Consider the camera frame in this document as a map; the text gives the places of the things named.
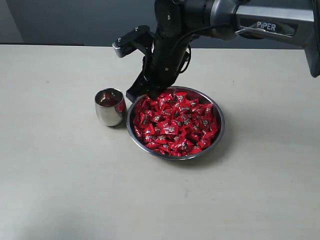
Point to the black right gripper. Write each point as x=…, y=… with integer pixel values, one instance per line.
x=163, y=69

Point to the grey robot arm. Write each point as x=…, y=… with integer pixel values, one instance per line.
x=178, y=21

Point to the pile of red candies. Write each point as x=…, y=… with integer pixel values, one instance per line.
x=175, y=124

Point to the stainless steel cup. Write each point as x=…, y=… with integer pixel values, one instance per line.
x=110, y=106

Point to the stainless steel bowl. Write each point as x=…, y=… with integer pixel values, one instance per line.
x=192, y=93

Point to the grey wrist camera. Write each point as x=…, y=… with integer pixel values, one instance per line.
x=139, y=38

